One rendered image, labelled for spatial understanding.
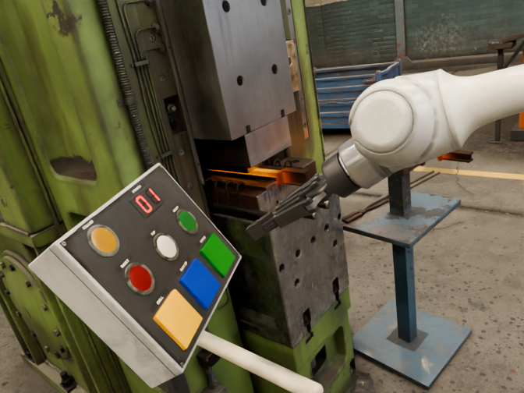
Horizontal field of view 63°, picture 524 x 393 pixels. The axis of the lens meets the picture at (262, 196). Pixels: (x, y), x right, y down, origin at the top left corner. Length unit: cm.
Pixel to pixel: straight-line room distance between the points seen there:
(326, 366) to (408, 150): 136
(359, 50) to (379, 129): 905
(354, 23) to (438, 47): 178
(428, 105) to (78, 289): 55
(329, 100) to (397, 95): 459
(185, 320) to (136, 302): 9
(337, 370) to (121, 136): 120
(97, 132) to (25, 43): 41
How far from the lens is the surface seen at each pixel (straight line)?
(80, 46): 105
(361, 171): 71
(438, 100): 54
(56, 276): 72
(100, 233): 73
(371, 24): 935
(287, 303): 133
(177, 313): 75
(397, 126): 50
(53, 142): 142
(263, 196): 123
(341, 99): 502
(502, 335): 221
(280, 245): 123
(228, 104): 111
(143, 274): 74
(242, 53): 116
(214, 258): 88
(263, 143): 122
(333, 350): 180
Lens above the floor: 144
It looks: 22 degrees down
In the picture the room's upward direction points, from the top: 11 degrees counter-clockwise
